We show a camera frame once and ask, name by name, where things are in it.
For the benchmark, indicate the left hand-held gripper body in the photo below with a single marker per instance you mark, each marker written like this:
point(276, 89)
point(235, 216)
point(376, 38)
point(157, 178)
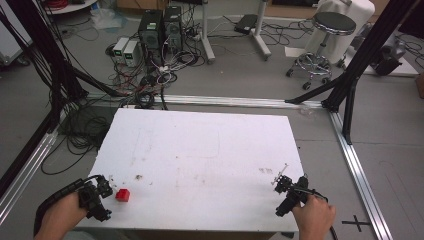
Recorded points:
point(87, 197)

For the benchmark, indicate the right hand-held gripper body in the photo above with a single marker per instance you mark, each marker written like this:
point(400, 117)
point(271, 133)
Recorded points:
point(300, 191)

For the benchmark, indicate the red cube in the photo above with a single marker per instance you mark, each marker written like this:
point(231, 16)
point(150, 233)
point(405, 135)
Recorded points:
point(122, 195)

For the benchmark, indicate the person's right hand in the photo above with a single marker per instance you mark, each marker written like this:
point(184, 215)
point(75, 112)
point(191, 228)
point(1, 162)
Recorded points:
point(315, 216)

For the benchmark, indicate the person's left hand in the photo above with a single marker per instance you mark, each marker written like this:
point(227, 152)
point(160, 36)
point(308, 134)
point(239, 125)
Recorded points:
point(61, 216)

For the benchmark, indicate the thin white stick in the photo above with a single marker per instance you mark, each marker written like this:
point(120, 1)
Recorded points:
point(280, 173)

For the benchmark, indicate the white power strip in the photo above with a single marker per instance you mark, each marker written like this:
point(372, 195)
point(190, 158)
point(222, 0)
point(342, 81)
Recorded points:
point(164, 69)

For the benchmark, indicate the white power supply box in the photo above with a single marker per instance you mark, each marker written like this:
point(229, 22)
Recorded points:
point(130, 52)
point(120, 46)

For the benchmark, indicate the black round stool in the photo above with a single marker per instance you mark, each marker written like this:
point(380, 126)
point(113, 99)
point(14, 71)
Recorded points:
point(321, 43)

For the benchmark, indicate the white desk leg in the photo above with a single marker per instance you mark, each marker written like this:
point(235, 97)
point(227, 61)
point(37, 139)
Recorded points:
point(261, 33)
point(206, 36)

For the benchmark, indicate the black computer tower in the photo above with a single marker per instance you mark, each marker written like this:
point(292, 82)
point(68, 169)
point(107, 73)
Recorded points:
point(173, 28)
point(150, 33)

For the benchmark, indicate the black flat box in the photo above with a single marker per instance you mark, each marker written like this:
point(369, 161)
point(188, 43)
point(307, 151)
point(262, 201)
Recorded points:
point(245, 23)

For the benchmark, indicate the clear plastic bag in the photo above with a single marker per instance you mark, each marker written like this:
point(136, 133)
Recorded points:
point(107, 17)

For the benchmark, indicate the round white table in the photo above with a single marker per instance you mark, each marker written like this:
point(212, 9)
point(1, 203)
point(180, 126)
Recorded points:
point(68, 6)

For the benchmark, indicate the aluminium floor rail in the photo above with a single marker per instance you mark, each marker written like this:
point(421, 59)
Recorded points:
point(360, 176)
point(26, 170)
point(233, 100)

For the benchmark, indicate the black slanted frame strut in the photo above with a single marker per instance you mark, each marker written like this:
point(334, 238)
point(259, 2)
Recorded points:
point(26, 153)

